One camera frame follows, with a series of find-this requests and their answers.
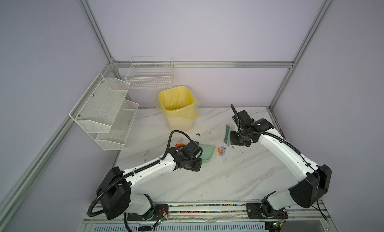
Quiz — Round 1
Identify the purple orange scraps lower centre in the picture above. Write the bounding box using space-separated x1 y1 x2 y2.
218 146 227 156

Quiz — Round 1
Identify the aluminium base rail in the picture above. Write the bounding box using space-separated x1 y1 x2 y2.
80 201 337 232

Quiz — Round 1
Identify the yellow lined trash bin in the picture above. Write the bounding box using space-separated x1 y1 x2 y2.
156 86 200 132

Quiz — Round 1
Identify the white mesh shelf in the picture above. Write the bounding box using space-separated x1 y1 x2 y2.
96 100 139 151
69 74 130 134

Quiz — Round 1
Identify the green hand brush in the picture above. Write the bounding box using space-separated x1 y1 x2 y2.
224 125 232 147

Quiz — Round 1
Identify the lower white mesh shelf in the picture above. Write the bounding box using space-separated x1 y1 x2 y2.
96 100 139 151

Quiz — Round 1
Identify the green plastic dustpan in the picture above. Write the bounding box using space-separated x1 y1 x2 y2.
200 145 216 164

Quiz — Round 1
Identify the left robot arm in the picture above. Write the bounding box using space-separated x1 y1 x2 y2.
87 141 203 221

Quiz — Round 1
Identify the white wire basket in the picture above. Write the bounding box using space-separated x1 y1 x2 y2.
125 57 175 89

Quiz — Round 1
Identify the upper white mesh shelf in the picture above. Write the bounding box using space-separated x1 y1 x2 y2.
69 74 130 134

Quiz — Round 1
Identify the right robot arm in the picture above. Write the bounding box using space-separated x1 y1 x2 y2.
230 108 332 219

